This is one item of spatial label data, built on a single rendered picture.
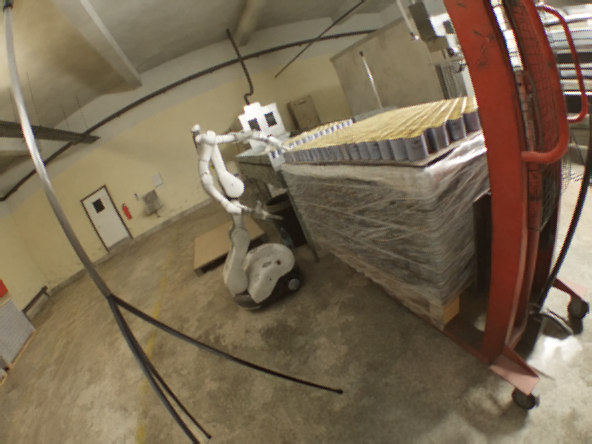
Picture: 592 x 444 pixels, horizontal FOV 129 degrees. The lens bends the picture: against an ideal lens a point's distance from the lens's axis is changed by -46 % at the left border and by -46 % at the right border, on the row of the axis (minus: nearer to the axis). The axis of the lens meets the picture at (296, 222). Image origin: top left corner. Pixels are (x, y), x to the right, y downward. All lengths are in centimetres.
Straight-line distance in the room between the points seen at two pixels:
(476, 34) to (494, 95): 18
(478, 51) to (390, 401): 152
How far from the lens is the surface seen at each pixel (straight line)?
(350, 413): 153
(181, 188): 851
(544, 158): 81
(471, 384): 154
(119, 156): 886
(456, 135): 101
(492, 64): 81
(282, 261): 221
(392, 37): 449
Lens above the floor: 137
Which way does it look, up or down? 21 degrees down
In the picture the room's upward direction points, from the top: 23 degrees counter-clockwise
